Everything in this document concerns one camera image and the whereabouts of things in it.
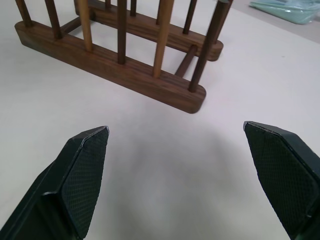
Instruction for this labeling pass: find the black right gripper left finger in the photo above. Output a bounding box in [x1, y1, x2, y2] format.
[0, 125, 111, 240]

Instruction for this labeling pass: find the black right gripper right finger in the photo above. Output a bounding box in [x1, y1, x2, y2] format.
[242, 120, 320, 240]

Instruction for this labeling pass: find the wooden dish rack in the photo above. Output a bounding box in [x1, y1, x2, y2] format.
[14, 0, 235, 115]

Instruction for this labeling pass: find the green plate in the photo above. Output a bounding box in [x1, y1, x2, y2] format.
[248, 0, 320, 26]

